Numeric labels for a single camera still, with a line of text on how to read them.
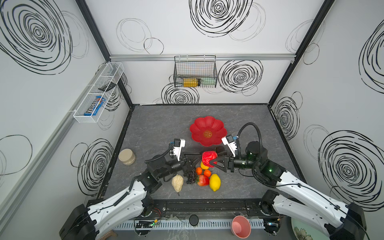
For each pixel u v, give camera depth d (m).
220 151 0.64
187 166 0.61
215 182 0.78
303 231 0.68
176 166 0.62
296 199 0.50
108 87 0.76
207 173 0.83
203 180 0.79
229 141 0.61
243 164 0.59
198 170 0.83
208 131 1.04
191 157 0.63
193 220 0.63
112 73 0.93
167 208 0.75
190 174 0.81
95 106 0.67
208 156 0.63
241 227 0.69
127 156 0.85
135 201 0.52
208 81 0.87
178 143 0.62
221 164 0.60
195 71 0.99
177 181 0.77
